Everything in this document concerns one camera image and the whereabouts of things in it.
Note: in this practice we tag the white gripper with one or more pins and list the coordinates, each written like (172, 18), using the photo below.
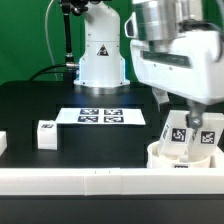
(193, 69)

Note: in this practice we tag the white round stool seat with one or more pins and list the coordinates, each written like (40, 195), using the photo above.
(155, 160)

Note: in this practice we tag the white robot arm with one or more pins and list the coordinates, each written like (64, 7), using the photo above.
(158, 22)

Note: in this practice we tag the white marker sheet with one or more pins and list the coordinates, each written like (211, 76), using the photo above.
(101, 116)

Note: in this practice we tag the white U-shaped fence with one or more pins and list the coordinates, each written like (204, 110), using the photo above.
(16, 181)

